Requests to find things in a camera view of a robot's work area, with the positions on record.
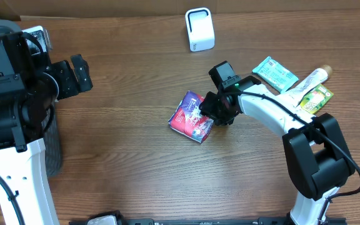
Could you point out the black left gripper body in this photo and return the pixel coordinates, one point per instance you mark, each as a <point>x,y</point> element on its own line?
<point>65,79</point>

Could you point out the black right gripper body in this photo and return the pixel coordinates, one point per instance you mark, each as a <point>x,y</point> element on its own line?
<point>219,110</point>

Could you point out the purple Carefree pad pack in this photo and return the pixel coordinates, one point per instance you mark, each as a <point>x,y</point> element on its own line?
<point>188,120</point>

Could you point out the teal wet wipes pack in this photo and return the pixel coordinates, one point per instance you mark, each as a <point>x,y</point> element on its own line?
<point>275,74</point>

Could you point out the white tube gold cap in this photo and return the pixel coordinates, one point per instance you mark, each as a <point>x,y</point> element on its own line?
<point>296,94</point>

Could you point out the green tea carton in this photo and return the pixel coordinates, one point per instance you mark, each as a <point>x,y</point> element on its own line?
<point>315,99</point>

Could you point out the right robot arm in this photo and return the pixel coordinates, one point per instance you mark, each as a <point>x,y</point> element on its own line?
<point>318,159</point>

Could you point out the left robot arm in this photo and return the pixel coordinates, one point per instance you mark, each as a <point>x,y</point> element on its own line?
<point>30,85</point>

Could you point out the white barcode scanner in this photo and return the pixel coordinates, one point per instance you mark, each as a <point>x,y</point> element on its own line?
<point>200,30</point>

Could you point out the grey plastic basket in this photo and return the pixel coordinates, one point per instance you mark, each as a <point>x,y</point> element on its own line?
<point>53,155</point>

